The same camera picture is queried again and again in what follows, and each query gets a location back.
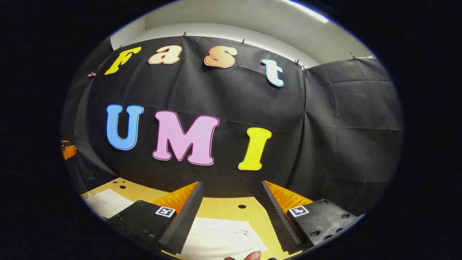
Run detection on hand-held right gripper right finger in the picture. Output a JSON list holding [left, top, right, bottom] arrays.
[[260, 181, 366, 254]]

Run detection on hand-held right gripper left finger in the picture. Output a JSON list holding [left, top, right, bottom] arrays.
[[106, 182, 204, 255]]

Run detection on white jeans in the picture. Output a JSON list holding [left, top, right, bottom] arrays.
[[87, 188, 269, 260]]

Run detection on black backdrop cloth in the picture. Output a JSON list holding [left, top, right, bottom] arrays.
[[61, 35, 404, 217]]

